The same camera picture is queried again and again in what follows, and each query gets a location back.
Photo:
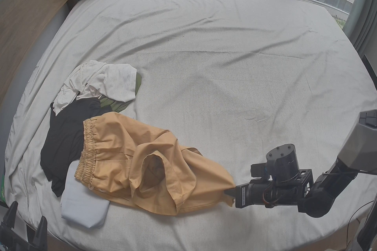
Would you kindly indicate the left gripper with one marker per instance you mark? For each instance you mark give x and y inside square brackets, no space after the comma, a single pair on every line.
[14,239]

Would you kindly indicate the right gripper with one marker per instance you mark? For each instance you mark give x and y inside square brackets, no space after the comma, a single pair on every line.
[256,192]

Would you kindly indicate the tan shorts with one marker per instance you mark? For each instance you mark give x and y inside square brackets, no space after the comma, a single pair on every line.
[117,149]

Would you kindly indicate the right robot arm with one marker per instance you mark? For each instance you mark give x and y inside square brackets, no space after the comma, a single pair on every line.
[324,191]

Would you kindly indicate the bed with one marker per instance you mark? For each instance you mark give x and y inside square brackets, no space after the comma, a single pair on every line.
[223,73]

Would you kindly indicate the pale grey garment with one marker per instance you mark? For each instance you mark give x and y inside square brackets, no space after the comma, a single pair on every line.
[84,205]

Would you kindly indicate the black garment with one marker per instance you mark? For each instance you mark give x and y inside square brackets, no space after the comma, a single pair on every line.
[61,138]

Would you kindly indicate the green garment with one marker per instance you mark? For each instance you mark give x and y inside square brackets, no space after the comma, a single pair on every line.
[117,105]

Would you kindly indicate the white garment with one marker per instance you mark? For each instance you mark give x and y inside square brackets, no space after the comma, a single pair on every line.
[115,82]

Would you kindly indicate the blue-green curtain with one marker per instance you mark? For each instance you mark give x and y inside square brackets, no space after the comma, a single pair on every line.
[363,5]

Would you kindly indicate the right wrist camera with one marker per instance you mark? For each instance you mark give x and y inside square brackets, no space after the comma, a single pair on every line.
[259,169]

